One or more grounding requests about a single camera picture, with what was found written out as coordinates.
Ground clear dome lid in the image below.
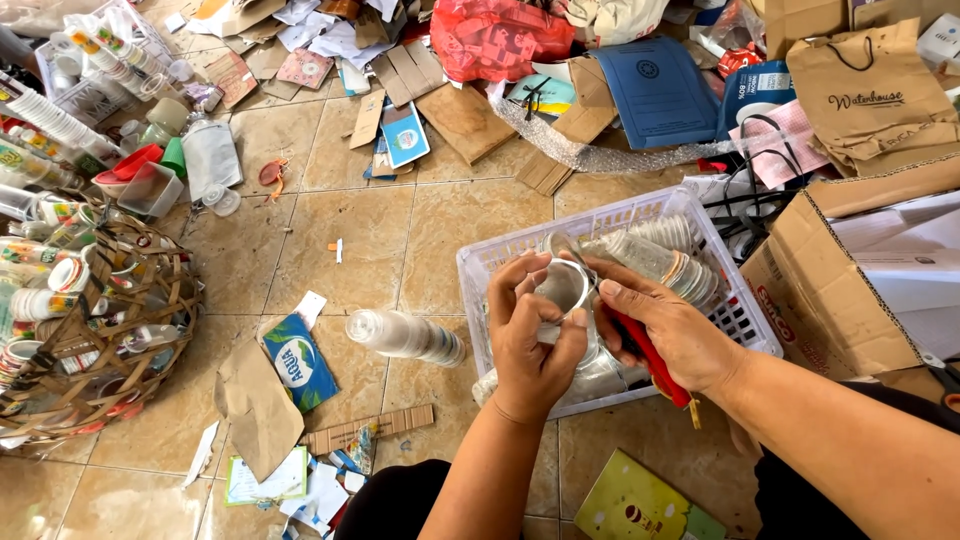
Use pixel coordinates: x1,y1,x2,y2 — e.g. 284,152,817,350
200,183,243,219

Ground flattened clear plastic cups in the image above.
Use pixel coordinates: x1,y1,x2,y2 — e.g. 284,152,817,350
471,326,652,412

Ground white crate of cups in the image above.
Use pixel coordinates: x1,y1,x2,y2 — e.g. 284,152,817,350
33,0,181,130

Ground red utility knife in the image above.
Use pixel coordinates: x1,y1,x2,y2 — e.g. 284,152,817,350
606,306,704,431

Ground long stack of clear cups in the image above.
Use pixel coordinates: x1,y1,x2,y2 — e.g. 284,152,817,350
541,216,723,310

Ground white stack of nested cups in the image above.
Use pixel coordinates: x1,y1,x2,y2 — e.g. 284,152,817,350
345,309,467,369

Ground open brown cardboard box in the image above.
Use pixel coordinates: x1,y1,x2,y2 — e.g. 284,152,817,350
738,152,960,385

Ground brown paper shopping bag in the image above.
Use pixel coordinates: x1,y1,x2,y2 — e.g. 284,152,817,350
785,18,960,178

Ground torn brown paper sheet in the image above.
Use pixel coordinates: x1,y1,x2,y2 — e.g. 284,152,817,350
213,339,306,485

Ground black cord handles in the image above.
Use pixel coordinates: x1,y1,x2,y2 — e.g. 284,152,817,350
702,112,810,245

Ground brown flat cardboard board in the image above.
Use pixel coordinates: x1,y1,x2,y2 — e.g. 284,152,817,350
414,81,519,167

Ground heap of paper scraps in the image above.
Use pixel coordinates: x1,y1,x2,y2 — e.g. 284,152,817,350
279,423,378,540

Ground woven bamboo basket of cups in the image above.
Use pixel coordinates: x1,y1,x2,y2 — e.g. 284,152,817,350
0,202,205,445

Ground pink printed card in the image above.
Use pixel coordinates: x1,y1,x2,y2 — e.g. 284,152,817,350
275,48,336,92

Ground long corrugated cardboard strip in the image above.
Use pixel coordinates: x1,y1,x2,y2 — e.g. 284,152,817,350
299,404,436,457

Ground pink gridded paper sheet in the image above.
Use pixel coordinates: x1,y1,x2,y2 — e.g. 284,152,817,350
728,99,831,191

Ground heap of cardboard and paper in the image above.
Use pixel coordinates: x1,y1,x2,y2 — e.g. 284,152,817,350
161,0,451,106

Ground blue white printed card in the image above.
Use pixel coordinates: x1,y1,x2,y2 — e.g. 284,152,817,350
380,100,432,171

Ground torn white paper strip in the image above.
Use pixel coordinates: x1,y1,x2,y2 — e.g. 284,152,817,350
181,420,222,490

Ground person's left leg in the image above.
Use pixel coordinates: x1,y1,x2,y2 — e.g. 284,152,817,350
333,458,453,540

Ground red foil packet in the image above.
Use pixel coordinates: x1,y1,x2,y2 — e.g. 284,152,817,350
716,43,768,81

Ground heap of printed paper cups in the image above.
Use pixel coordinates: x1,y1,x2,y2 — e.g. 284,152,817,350
0,71,125,226

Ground person's right hand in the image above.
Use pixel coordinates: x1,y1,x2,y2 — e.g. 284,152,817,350
581,255,748,397

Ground white plastic mesh basket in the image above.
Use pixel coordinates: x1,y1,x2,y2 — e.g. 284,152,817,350
456,185,785,421

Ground red plastic bag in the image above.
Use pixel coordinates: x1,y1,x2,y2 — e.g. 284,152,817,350
429,0,578,84

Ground dark blue plastic pouch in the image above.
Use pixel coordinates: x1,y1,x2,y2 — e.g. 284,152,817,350
715,59,798,141

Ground cream plastic bag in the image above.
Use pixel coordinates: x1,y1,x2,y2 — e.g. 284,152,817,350
564,0,671,48

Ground blue drink packaging card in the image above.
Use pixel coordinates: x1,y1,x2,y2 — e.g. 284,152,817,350
261,312,341,414

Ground white green-bordered paper card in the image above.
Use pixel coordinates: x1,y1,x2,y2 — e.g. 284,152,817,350
224,445,309,508

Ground white plastic pouch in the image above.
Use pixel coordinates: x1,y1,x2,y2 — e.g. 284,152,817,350
181,118,244,203

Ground clear plastic cup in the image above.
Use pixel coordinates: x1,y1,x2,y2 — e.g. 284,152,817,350
535,258,600,325

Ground folded corrugated cardboard piece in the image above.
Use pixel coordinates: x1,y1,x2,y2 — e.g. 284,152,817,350
515,148,576,198

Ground blue paper folder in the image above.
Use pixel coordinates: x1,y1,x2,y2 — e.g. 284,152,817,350
588,35,723,152

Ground yellow green printed card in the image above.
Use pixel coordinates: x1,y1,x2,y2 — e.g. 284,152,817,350
573,448,728,540

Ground red plastic lid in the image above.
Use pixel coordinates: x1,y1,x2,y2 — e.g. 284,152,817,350
93,143,165,189

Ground small brown cardboard strip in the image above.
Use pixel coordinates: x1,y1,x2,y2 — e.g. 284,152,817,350
348,87,388,151

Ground clear square plastic container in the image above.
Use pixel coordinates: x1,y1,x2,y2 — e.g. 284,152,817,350
117,160,186,219

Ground green plastic cup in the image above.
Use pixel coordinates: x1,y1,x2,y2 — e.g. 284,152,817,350
160,136,189,180

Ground person's left hand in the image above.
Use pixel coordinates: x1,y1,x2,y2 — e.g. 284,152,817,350
486,250,591,426

